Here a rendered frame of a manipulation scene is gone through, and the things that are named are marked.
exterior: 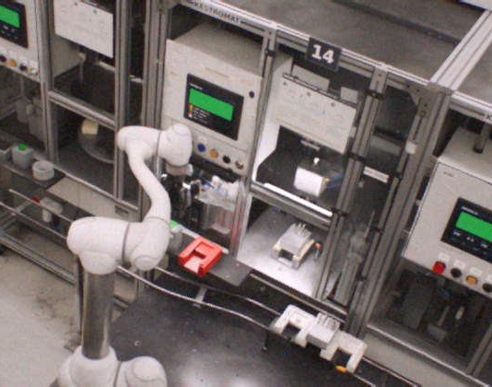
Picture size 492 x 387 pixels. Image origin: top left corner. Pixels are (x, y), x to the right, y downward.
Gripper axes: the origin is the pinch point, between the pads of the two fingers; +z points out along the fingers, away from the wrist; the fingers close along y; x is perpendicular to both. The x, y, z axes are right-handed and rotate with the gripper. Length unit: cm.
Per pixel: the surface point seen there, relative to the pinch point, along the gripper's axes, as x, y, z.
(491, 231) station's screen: -7, -120, -51
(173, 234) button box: 3.1, -3.2, 12.0
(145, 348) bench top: 38, -15, 45
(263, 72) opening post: -12, -25, -71
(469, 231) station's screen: -7, -114, -47
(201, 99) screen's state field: -8, -4, -52
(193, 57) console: -10, 3, -67
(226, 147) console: -9.7, -16.1, -33.9
